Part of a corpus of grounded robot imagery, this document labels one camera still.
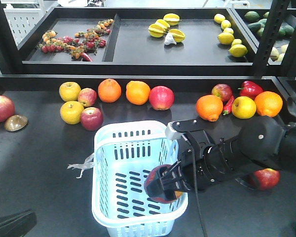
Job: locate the orange of pepper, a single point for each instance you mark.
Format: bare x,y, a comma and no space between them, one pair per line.
268,103
209,107

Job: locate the red bell pepper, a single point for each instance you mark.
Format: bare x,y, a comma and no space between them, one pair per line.
250,89

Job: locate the red yellow apple front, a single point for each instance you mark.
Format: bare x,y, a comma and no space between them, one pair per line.
153,177

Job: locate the clear plastic tag strip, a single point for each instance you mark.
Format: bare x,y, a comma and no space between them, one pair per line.
88,164

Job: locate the light blue plastic basket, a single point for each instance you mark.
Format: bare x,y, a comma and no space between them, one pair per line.
124,155

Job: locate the small pink apple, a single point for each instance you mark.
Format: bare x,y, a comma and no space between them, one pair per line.
87,97

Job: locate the red apple upper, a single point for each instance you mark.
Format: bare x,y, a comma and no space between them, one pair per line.
264,179

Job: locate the black wooden display stand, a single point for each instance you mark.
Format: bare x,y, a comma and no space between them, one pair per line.
89,45

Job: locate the orange leftmost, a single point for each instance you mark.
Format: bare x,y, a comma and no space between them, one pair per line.
109,90

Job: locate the dark red apple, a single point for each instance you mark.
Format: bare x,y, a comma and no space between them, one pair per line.
222,91
91,118

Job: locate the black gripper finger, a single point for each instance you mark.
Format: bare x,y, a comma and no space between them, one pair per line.
18,224
173,179
155,187

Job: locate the red apple far left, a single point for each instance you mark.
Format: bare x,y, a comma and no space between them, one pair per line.
7,108

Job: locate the dark red apple left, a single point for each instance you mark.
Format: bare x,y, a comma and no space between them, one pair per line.
91,118

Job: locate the brown mushroom cap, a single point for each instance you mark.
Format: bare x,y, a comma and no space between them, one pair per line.
15,123

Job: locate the red chili pepper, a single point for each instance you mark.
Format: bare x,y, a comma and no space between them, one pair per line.
228,106

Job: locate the white garlic bulb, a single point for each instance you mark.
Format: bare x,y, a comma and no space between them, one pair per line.
169,39

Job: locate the orange left of pepper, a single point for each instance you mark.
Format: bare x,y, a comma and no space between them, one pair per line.
209,107

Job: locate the orange right of pepper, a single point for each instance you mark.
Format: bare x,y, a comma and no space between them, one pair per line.
268,103

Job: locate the yellow round fruit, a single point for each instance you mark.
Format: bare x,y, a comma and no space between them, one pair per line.
243,107

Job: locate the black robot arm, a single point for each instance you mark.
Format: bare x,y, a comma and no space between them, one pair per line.
261,143

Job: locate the dark red apple rear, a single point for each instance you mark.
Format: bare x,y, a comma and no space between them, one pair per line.
222,91

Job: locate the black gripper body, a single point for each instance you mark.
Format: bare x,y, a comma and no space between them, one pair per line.
206,164

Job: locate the big red apple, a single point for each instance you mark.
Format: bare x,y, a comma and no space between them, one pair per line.
161,98

